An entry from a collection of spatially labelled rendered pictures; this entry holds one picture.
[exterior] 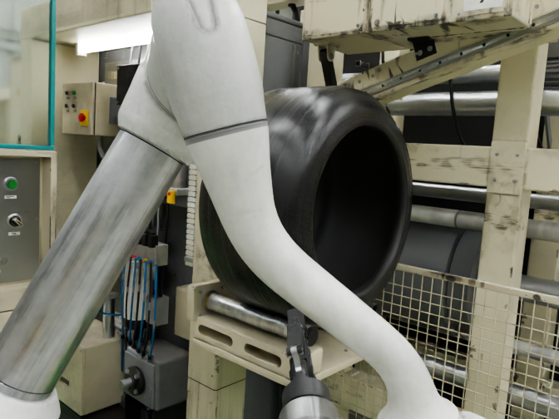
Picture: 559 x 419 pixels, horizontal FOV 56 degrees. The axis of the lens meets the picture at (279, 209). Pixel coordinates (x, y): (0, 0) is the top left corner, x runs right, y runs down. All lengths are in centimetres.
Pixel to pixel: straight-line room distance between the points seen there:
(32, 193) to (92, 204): 86
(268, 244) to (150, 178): 21
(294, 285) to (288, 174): 46
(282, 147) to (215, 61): 51
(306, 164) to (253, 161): 48
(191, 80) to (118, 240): 26
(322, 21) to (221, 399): 113
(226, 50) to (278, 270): 25
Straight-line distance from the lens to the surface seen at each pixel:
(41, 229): 162
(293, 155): 106
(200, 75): 58
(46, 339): 77
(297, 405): 80
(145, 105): 72
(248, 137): 58
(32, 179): 159
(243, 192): 59
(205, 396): 162
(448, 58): 152
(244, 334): 129
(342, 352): 140
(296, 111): 112
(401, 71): 158
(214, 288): 142
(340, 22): 155
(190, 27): 59
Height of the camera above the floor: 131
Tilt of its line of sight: 6 degrees down
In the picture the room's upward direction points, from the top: 4 degrees clockwise
